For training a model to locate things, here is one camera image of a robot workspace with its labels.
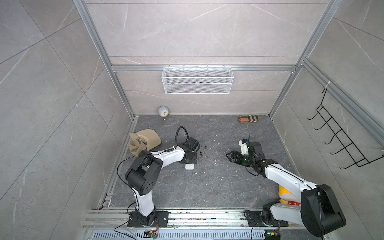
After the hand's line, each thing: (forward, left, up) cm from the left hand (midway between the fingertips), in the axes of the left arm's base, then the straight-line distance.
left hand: (192, 156), depth 94 cm
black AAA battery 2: (+1, -6, -2) cm, 7 cm away
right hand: (-3, -23, +6) cm, 24 cm away
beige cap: (+15, +32, -1) cm, 35 cm away
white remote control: (-7, +2, 0) cm, 7 cm away
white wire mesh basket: (+44, -5, +28) cm, 52 cm away
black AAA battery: (+7, -9, -2) cm, 11 cm away
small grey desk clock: (+37, +22, +4) cm, 44 cm away
